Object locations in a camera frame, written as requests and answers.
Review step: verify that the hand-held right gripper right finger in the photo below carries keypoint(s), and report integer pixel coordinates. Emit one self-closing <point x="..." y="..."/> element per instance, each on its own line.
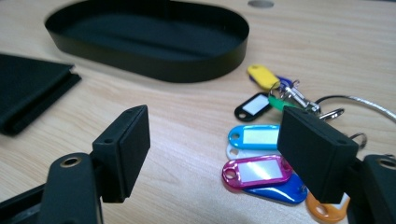
<point x="314" y="155"/>

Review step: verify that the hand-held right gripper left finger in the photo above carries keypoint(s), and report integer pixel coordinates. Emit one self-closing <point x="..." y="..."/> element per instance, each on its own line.
<point x="124" y="155"/>

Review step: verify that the bunch of colourful key tags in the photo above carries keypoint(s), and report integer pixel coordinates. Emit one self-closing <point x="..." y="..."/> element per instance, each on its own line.
<point x="255" y="137"/>

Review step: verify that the black key stand with tray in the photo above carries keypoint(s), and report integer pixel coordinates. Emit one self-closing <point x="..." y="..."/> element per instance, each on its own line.
<point x="146" y="63"/>

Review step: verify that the grey table grommet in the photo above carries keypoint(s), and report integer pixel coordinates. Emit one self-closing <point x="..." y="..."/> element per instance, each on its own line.
<point x="261" y="3"/>

